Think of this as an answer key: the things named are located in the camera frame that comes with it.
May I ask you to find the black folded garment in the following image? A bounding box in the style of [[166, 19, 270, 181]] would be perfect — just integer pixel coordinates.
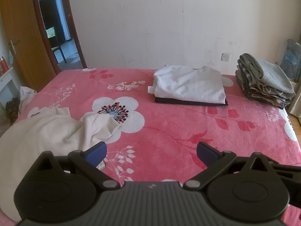
[[154, 95, 228, 108]]

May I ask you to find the pink floral blanket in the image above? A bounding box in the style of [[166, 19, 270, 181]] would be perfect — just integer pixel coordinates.
[[0, 68, 301, 226]]

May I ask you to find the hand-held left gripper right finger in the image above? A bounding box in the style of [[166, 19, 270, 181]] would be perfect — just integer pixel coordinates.
[[185, 142, 274, 190]]

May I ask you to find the white printed bag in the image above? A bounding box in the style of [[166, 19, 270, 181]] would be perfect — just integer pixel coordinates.
[[18, 86, 38, 114]]

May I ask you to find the dark wooden chair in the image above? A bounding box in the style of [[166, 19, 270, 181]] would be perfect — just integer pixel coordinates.
[[50, 27, 68, 64]]

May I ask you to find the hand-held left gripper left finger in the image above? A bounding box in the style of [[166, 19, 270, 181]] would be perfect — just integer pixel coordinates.
[[35, 141, 120, 190]]

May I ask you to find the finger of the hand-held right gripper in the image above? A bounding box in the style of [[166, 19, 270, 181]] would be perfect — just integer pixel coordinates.
[[268, 161, 301, 182]]

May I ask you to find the cream garment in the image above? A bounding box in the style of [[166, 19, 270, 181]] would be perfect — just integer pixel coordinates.
[[0, 106, 123, 219]]

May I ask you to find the wooden door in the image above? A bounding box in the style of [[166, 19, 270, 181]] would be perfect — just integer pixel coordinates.
[[0, 0, 59, 78]]

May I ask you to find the white button shirt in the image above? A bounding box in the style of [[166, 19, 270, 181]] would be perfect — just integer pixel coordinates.
[[148, 64, 227, 105]]

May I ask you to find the stack of folded clothes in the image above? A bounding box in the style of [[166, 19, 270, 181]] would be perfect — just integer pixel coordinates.
[[235, 53, 296, 110]]

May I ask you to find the white shelf unit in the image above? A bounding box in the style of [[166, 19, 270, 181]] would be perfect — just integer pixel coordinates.
[[0, 66, 14, 110]]

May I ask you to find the wooden door frame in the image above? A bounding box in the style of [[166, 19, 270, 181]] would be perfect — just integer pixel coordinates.
[[30, 0, 88, 72]]

